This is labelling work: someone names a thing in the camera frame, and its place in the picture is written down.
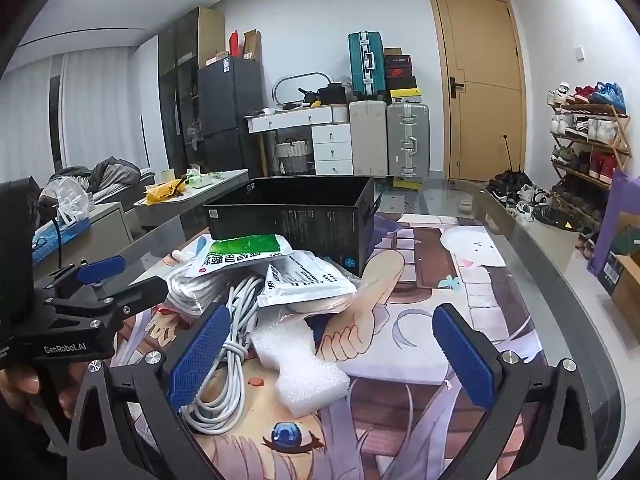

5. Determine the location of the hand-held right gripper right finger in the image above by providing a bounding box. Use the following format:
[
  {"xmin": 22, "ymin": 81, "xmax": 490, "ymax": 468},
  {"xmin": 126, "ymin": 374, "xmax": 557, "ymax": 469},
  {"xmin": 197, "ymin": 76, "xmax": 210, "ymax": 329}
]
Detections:
[{"xmin": 432, "ymin": 302, "xmax": 598, "ymax": 480}]

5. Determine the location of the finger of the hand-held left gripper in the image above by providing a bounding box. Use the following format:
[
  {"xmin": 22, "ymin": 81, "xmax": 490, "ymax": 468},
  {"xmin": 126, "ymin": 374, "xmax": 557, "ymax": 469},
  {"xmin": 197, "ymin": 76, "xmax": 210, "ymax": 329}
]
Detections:
[
  {"xmin": 45, "ymin": 276, "xmax": 169, "ymax": 320},
  {"xmin": 42, "ymin": 255, "xmax": 127, "ymax": 292}
]

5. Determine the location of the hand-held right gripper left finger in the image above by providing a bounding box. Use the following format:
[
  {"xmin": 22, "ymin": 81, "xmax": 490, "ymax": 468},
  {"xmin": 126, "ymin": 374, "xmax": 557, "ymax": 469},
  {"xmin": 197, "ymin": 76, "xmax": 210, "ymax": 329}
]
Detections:
[{"xmin": 65, "ymin": 302, "xmax": 233, "ymax": 480}]

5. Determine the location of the white cable bundle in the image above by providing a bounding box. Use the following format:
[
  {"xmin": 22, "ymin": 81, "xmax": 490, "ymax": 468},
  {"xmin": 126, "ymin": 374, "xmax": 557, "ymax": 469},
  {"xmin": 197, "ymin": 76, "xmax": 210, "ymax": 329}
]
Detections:
[{"xmin": 180, "ymin": 275, "xmax": 266, "ymax": 433}]

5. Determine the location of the clear bag of white rope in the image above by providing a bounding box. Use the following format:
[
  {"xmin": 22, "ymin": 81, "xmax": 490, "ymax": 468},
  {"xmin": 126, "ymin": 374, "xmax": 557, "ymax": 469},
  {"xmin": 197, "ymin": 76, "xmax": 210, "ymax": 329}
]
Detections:
[{"xmin": 162, "ymin": 260, "xmax": 236, "ymax": 318}]

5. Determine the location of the white foam block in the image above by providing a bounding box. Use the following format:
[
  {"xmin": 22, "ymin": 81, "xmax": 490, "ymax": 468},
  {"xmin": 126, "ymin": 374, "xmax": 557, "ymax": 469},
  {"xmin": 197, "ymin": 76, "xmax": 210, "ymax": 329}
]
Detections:
[{"xmin": 250, "ymin": 320, "xmax": 351, "ymax": 418}]

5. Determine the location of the white printed packet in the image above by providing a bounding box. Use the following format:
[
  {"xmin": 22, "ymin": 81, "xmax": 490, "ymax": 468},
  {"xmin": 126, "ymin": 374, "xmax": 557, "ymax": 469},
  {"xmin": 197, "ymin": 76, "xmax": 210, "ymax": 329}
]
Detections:
[{"xmin": 257, "ymin": 252, "xmax": 358, "ymax": 308}]

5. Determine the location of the black cardboard box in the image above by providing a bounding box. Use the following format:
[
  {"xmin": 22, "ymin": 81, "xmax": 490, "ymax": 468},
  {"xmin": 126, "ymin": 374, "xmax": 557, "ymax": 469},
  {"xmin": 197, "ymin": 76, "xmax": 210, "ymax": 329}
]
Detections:
[{"xmin": 202, "ymin": 176, "xmax": 382, "ymax": 278}]

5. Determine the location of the person's left hand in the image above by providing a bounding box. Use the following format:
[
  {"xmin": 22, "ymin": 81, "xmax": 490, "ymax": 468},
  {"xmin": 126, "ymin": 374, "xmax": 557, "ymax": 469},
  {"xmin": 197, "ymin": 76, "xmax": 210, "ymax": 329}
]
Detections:
[{"xmin": 0, "ymin": 360, "xmax": 93, "ymax": 426}]

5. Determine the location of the beige side cabinet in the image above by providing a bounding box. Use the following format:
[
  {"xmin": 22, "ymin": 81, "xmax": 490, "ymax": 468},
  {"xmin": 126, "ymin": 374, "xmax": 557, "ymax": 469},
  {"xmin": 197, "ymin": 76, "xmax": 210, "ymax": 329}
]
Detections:
[{"xmin": 32, "ymin": 202, "xmax": 133, "ymax": 271}]

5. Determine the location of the blue packet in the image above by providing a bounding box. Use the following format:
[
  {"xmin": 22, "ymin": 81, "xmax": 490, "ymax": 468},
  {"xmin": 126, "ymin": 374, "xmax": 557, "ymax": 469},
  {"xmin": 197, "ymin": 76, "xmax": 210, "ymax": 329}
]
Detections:
[{"xmin": 32, "ymin": 217, "xmax": 91, "ymax": 266}]

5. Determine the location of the white blue plush toy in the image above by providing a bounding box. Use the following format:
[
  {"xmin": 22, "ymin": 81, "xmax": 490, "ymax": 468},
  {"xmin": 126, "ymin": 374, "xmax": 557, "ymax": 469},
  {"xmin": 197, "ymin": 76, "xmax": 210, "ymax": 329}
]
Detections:
[{"xmin": 167, "ymin": 237, "xmax": 211, "ymax": 268}]

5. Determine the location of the clear plastic bag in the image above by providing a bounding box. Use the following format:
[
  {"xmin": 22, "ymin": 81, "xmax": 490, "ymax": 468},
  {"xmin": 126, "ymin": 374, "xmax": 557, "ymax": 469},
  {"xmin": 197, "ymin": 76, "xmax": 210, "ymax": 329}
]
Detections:
[{"xmin": 40, "ymin": 177, "xmax": 96, "ymax": 226}]

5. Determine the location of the printed table mat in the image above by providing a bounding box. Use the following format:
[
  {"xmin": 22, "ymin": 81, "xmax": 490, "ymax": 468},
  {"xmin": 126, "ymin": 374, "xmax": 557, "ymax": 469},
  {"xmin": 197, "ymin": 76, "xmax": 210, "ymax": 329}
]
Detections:
[{"xmin": 110, "ymin": 210, "xmax": 561, "ymax": 480}]

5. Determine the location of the pile of dark clothes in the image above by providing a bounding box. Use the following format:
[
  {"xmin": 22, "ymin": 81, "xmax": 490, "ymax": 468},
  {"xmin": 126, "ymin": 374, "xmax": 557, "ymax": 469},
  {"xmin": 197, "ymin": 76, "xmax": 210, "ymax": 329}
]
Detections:
[{"xmin": 50, "ymin": 157, "xmax": 143, "ymax": 206}]

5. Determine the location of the yellow bag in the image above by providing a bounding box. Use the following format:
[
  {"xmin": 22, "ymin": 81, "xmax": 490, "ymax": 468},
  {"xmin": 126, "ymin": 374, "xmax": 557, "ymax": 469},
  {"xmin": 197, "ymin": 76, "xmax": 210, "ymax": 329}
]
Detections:
[{"xmin": 145, "ymin": 180, "xmax": 188, "ymax": 206}]

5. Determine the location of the green white packet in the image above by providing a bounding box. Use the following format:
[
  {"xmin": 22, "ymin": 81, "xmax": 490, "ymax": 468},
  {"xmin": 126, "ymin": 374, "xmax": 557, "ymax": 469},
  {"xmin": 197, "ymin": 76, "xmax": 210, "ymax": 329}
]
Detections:
[{"xmin": 186, "ymin": 234, "xmax": 296, "ymax": 278}]

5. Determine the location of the white curtain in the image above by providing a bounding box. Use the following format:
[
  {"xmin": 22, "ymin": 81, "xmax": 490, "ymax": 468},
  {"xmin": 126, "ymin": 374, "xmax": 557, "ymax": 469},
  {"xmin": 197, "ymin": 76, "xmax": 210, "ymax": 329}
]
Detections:
[{"xmin": 0, "ymin": 42, "xmax": 161, "ymax": 186}]

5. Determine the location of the pile of dark shoes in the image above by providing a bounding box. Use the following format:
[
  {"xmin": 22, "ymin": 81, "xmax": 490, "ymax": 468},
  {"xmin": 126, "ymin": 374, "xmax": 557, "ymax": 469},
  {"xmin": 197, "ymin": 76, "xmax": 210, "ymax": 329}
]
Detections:
[{"xmin": 486, "ymin": 170, "xmax": 551, "ymax": 223}]

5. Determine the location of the brown cardboard box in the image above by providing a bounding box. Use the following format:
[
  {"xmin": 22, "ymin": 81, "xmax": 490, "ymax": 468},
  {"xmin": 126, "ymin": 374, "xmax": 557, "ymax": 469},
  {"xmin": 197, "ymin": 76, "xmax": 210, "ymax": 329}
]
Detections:
[{"xmin": 597, "ymin": 212, "xmax": 640, "ymax": 316}]

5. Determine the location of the purple bag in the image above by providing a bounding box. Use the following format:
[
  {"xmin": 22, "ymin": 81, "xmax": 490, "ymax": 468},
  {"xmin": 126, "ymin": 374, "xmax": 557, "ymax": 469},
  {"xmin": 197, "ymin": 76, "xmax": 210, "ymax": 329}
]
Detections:
[{"xmin": 587, "ymin": 170, "xmax": 640, "ymax": 276}]

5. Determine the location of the dark tall cabinet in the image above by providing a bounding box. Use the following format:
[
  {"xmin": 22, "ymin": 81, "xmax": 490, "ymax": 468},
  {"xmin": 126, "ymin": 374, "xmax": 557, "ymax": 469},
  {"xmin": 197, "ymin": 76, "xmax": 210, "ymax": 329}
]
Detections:
[{"xmin": 157, "ymin": 7, "xmax": 226, "ymax": 176}]

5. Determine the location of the black refrigerator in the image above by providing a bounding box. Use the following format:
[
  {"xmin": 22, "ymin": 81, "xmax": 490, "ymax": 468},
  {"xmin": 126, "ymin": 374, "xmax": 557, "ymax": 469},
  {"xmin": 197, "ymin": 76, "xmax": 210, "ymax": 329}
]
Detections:
[{"xmin": 197, "ymin": 56, "xmax": 266, "ymax": 178}]

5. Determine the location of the wicker basket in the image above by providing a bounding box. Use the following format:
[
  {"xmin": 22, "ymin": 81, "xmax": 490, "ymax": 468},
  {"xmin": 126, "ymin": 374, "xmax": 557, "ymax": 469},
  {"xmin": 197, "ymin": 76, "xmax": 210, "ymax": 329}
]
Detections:
[{"xmin": 276, "ymin": 138, "xmax": 315, "ymax": 176}]

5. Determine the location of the silver suitcase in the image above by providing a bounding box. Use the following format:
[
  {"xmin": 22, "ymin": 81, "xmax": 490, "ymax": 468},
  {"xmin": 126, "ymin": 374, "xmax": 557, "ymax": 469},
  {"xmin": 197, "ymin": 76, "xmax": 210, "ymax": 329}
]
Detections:
[{"xmin": 386, "ymin": 102, "xmax": 431, "ymax": 178}]

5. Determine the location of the white desk with drawers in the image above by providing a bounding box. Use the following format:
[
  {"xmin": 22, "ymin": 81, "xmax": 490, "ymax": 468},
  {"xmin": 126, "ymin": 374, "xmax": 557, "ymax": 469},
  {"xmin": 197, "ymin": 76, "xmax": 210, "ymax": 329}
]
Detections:
[{"xmin": 244, "ymin": 106, "xmax": 353, "ymax": 177}]

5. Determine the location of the beige suitcase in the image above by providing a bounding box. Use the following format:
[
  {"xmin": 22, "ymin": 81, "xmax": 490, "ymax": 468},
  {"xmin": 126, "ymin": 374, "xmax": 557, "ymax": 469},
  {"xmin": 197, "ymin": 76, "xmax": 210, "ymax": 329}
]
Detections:
[{"xmin": 349, "ymin": 101, "xmax": 388, "ymax": 177}]

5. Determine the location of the wooden shoe rack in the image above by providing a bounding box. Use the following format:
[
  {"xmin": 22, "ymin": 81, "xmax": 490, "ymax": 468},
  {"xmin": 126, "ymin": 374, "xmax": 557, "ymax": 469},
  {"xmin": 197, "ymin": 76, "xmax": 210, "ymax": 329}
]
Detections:
[{"xmin": 547, "ymin": 82, "xmax": 632, "ymax": 241}]

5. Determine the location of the group of assorted sneakers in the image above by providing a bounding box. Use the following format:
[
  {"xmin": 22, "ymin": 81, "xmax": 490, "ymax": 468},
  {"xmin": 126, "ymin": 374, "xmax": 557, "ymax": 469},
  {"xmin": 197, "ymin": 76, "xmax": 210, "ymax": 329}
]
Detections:
[{"xmin": 547, "ymin": 81, "xmax": 628, "ymax": 221}]

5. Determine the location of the oval mirror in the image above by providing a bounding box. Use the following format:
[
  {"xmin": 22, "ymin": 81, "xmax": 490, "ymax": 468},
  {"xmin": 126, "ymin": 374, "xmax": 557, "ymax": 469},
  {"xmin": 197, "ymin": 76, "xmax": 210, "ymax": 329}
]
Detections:
[{"xmin": 272, "ymin": 71, "xmax": 333, "ymax": 106}]

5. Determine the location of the black bag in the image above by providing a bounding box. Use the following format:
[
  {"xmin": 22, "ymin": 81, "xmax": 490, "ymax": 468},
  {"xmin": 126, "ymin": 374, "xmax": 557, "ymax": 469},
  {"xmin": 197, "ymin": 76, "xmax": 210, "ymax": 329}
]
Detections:
[{"xmin": 317, "ymin": 85, "xmax": 348, "ymax": 106}]

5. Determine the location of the wooden door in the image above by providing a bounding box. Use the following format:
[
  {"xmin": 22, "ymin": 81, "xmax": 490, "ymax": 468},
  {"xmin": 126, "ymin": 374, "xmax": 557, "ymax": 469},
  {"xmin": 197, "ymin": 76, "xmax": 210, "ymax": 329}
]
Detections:
[{"xmin": 427, "ymin": 0, "xmax": 528, "ymax": 183}]

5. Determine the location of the stack of shoe boxes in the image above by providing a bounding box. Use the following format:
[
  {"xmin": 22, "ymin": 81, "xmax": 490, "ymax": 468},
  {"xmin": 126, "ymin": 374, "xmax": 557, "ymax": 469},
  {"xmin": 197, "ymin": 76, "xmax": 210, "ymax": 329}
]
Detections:
[{"xmin": 384, "ymin": 47, "xmax": 422, "ymax": 106}]

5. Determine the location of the teal suitcase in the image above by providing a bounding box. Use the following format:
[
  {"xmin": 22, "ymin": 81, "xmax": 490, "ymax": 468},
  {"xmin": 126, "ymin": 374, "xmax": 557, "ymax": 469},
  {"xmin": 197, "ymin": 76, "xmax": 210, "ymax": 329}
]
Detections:
[{"xmin": 348, "ymin": 31, "xmax": 386, "ymax": 101}]

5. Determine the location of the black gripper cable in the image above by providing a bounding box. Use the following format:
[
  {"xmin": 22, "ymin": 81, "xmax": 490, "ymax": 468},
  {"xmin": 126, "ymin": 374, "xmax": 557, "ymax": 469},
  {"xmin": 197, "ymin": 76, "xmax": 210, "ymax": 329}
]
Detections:
[{"xmin": 50, "ymin": 210, "xmax": 66, "ymax": 273}]

